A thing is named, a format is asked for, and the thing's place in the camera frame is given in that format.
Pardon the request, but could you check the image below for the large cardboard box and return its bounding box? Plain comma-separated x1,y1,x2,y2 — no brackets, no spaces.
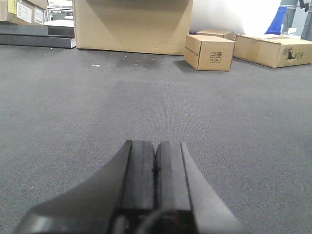
73,0,193,55

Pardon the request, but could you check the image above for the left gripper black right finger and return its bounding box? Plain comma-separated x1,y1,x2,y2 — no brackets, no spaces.
156,141,248,234

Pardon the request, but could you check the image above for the flat cardboard box right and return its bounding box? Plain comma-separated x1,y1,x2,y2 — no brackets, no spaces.
234,34,312,68

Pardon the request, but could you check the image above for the small cardboard box behind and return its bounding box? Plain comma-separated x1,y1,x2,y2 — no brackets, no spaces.
196,29,235,40

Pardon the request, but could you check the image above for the blue striped object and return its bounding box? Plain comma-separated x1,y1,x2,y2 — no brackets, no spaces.
265,6,287,35

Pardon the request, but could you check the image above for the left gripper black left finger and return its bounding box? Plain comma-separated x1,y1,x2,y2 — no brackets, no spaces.
14,140,155,234

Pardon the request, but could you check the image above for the labelled cardboard box top left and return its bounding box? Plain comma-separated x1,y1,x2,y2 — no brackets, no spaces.
0,0,47,25

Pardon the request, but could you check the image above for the small cardboard box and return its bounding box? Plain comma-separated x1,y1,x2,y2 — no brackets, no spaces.
184,35,235,71
196,29,235,40

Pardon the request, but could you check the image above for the dark grey table rail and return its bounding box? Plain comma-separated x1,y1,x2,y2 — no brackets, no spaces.
0,22,76,49

